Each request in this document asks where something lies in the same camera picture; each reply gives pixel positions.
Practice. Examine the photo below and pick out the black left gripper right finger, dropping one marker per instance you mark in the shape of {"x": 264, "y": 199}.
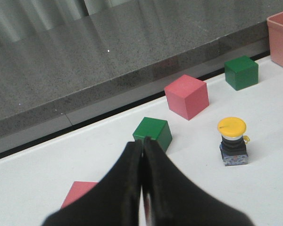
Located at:
{"x": 171, "y": 199}

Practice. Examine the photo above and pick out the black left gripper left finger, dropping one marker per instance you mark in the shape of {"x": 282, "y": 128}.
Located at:
{"x": 114, "y": 201}

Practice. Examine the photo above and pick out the yellow push button switch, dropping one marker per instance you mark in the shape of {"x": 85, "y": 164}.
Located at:
{"x": 233, "y": 145}

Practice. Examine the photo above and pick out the pink cube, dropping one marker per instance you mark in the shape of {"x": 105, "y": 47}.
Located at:
{"x": 187, "y": 96}
{"x": 77, "y": 190}

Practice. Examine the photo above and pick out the left green cube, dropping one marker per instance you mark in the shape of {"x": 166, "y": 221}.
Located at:
{"x": 156, "y": 129}

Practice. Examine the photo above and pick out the green cube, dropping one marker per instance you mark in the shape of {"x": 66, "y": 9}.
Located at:
{"x": 156, "y": 129}
{"x": 241, "y": 72}

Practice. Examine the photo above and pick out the right green cube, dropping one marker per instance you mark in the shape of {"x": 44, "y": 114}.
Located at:
{"x": 241, "y": 72}

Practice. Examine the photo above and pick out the grey stone counter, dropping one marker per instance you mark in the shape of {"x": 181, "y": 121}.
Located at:
{"x": 70, "y": 75}

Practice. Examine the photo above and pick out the pink plastic bin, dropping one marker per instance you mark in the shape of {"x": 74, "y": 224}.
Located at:
{"x": 275, "y": 30}

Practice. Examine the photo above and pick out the grey curtain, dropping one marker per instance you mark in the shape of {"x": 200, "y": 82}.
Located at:
{"x": 22, "y": 18}

